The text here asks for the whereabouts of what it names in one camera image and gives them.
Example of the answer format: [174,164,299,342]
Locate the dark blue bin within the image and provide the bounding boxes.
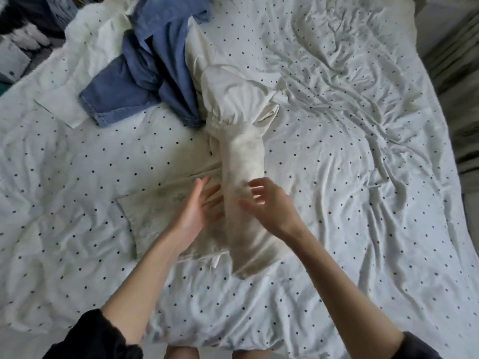
[0,0,57,30]

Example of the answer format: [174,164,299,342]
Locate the person's bare leg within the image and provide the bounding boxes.
[163,345,202,359]
[232,349,274,359]

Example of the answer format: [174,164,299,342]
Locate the person's right forearm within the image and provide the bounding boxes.
[288,228,443,359]

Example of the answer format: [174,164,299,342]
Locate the white cardboard box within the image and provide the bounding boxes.
[0,37,32,83]

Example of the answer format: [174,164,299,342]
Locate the beige patterned pants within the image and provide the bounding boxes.
[118,123,294,280]

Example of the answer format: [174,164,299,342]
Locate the blue patterned bag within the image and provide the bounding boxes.
[45,0,83,23]

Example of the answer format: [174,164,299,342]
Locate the white bedside cabinet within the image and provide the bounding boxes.
[414,0,479,57]

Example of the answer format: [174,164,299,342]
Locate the white dotted bed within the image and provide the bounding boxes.
[0,0,479,359]

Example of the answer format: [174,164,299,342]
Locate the blue denim jeans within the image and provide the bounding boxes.
[78,0,214,130]

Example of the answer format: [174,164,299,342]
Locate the white shoe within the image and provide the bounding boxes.
[31,22,67,48]
[9,29,40,53]

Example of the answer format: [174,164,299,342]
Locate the person's left forearm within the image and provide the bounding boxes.
[43,231,192,359]

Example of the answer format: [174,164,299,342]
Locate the person's right hand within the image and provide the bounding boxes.
[238,177,308,242]

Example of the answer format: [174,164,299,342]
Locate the person's left hand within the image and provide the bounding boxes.
[166,176,226,251]

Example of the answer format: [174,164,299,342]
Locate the cream white jacket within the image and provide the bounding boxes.
[33,0,284,143]

